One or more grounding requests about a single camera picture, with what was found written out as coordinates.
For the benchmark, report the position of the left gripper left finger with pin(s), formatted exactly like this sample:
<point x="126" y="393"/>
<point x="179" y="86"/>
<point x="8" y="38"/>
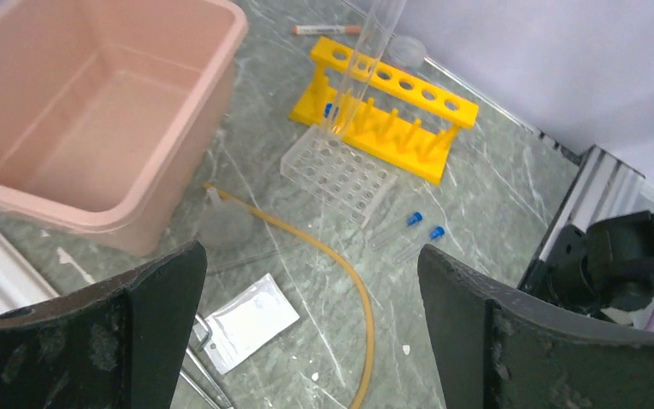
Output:
<point x="118" y="343"/>

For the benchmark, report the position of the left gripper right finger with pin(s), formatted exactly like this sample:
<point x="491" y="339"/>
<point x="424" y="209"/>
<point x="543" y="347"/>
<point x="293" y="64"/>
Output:
<point x="498" y="347"/>

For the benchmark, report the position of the blue capped test tube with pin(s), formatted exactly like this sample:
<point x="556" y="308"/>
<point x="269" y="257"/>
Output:
<point x="381" y="238"/>

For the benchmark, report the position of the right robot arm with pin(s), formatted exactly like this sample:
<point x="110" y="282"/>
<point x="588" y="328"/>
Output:
<point x="608" y="265"/>

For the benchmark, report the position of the metal crucible tongs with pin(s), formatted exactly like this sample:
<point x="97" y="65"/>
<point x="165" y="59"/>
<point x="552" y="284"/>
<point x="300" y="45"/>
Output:
<point x="201" y="334"/>

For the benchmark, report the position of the clear plastic funnel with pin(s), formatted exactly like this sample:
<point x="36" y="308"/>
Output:
<point x="225" y="224"/>

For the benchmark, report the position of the yellow rubber tubing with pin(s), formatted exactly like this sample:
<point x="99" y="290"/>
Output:
<point x="327" y="358"/>

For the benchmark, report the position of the glass stirring rod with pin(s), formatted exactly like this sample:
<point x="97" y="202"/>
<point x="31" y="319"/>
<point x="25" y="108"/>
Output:
<point x="220" y="268"/>

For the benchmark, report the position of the clear acrylic tube rack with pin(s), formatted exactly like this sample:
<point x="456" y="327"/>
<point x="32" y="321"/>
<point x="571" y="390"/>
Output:
<point x="346" y="179"/>

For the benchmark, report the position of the pink plastic bin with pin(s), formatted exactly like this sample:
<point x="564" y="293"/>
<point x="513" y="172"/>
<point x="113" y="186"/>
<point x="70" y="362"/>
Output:
<point x="107" y="108"/>

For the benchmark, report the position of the yellow test tube rack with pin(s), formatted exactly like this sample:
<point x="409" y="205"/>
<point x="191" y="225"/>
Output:
<point x="386" y="135"/>

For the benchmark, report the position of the clear petri dish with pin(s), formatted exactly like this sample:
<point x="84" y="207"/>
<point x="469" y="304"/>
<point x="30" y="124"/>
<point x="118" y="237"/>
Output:
<point x="406" y="53"/>

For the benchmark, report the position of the graduated cylinder blue base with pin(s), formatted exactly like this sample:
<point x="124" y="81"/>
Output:
<point x="366" y="54"/>

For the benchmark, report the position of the white orange marker pen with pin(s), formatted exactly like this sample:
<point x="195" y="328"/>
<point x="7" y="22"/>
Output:
<point x="323" y="30"/>

